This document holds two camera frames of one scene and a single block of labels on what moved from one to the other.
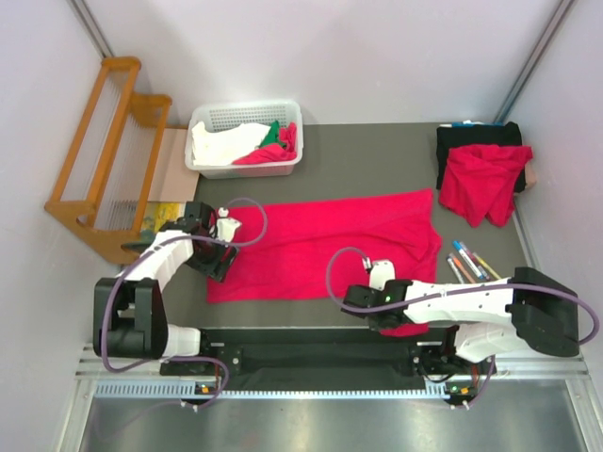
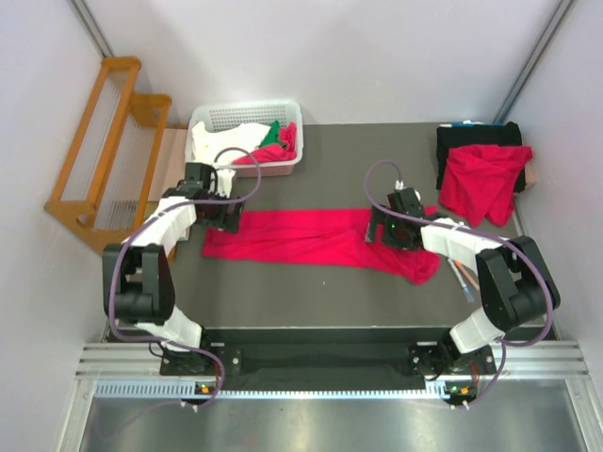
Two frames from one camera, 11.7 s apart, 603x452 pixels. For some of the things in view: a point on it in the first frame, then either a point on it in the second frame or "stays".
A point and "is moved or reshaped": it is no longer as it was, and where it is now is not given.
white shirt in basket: x=220 y=148 stays
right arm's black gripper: x=374 y=324 to x=379 y=217
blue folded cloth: x=462 y=124 stays
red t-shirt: x=304 y=251 is moved or reshaped
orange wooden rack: x=104 y=192 stays
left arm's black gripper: x=219 y=266 to x=228 y=217
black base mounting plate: x=326 y=354 stays
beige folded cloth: x=530 y=176 stays
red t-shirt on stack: x=480 y=182 stays
